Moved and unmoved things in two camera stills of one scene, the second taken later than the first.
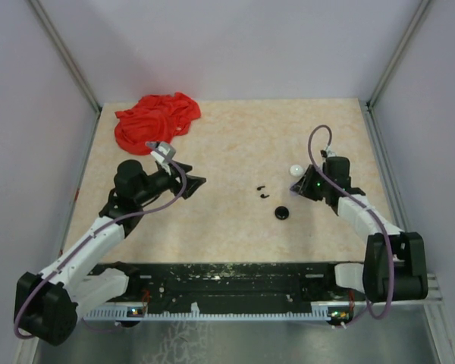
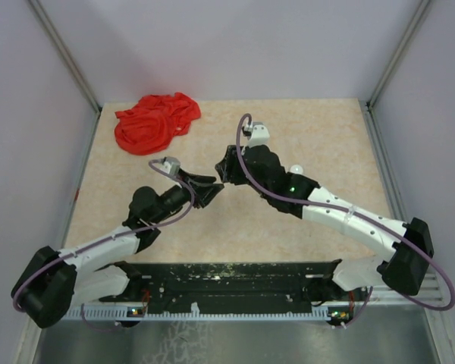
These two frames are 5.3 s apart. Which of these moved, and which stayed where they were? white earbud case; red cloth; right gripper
Moved: right gripper
Stayed: red cloth; white earbud case
